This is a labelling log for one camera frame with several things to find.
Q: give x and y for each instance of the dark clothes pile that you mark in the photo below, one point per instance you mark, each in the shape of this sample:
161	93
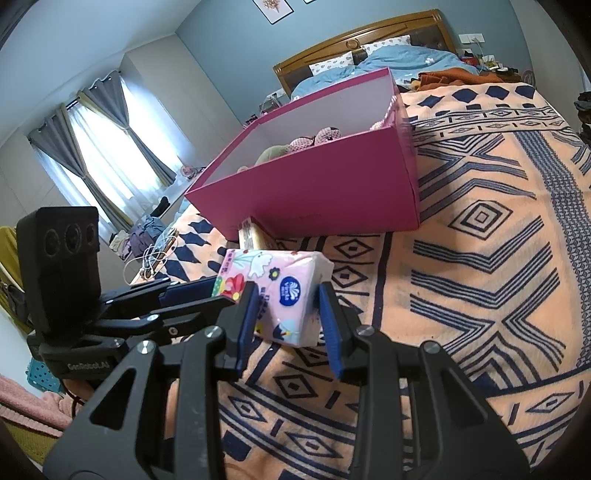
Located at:
584	110

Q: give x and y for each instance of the green plush toy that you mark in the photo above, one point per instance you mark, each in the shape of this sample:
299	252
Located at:
274	154

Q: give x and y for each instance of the grey curtain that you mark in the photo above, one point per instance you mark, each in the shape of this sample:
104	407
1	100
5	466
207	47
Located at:
60	152
111	106

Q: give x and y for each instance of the wooden headboard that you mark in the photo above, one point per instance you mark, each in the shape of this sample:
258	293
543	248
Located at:
332	46

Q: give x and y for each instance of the pink cardboard box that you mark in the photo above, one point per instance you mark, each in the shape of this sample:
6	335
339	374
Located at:
323	184

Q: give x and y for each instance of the clothes pile on floor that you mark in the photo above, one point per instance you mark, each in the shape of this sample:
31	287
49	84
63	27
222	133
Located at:
138	235

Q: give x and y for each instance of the pink knitted teddy bear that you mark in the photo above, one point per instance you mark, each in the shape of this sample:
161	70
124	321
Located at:
318	136

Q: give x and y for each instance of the pink botanical wall picture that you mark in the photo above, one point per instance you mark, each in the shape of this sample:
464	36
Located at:
273	9

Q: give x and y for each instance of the cluttered nightstand with bottles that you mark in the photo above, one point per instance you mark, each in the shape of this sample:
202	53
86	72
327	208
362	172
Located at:
496	62

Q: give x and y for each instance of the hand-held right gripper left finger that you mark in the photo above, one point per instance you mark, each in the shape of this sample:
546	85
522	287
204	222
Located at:
244	323

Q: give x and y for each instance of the white dotted pillow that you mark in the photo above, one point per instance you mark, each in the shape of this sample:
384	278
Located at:
385	45
332	63

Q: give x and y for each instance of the blue floral duvet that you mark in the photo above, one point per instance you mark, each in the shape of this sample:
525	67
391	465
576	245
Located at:
392	62

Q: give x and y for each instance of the yellow cloth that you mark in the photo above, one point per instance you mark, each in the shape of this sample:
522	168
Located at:
9	258

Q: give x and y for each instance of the orange and navy patterned blanket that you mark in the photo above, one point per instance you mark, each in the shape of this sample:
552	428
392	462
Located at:
461	230

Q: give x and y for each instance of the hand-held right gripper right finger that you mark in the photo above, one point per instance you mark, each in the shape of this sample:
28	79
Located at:
330	332

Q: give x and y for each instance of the orange cloth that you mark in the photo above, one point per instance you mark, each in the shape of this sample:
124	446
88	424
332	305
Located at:
443	78

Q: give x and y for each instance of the pink towel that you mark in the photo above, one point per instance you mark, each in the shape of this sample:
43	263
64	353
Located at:
32	401

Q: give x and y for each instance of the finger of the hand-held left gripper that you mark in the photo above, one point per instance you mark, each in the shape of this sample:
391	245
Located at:
184	290
184	318

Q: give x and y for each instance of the pink floral tissue pack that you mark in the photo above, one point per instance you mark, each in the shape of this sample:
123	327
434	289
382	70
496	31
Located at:
286	277

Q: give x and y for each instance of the white sheer curtain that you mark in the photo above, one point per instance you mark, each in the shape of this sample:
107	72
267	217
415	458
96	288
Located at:
106	161

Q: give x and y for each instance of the cluttered nightstand with books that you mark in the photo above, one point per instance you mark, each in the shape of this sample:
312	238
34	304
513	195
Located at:
265	108

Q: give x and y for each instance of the white wall socket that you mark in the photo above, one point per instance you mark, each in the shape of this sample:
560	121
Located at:
471	38

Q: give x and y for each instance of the teal plastic basket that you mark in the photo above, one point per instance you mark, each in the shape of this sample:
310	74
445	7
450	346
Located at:
44	376

